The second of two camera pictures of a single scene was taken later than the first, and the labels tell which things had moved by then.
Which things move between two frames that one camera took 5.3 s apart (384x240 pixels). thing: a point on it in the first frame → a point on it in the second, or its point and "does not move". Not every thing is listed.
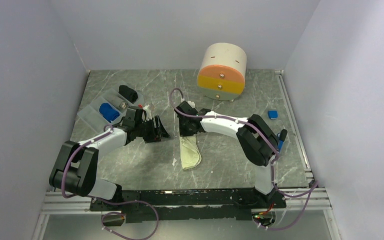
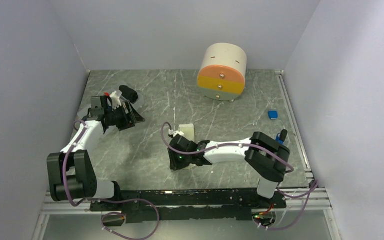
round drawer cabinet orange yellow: [221, 76] does not move
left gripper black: [157, 133] → [130, 119]
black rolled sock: [131, 94] does not move
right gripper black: [183, 132] → [175, 165]
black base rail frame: [209, 206] does not move
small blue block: [272, 114] does not move
